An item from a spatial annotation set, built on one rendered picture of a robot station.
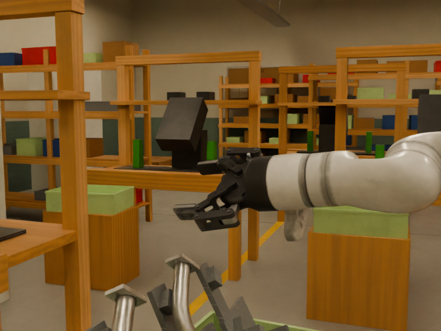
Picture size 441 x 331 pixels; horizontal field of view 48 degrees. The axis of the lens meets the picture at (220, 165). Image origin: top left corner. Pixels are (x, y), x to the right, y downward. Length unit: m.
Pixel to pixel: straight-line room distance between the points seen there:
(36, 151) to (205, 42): 6.41
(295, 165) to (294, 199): 0.04
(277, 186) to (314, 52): 10.96
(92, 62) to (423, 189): 5.93
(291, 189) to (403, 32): 10.90
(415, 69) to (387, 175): 7.80
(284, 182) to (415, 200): 0.16
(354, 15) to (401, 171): 11.04
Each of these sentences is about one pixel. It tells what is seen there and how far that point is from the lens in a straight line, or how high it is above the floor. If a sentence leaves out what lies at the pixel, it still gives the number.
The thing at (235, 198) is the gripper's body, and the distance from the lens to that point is 0.67.
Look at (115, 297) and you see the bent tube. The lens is 0.82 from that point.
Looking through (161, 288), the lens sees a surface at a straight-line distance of 0.94.
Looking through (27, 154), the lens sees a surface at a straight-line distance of 7.00.
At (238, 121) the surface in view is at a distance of 11.26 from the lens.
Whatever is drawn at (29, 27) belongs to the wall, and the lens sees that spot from 9.89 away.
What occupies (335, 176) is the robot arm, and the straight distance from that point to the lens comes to 0.61.
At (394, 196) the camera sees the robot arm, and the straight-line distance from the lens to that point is 0.59.
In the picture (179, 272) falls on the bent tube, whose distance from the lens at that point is 0.93.
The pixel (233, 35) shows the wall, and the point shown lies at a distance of 12.06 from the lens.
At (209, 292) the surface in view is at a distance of 1.04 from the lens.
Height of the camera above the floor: 1.46
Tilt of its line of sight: 6 degrees down
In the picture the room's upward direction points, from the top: straight up
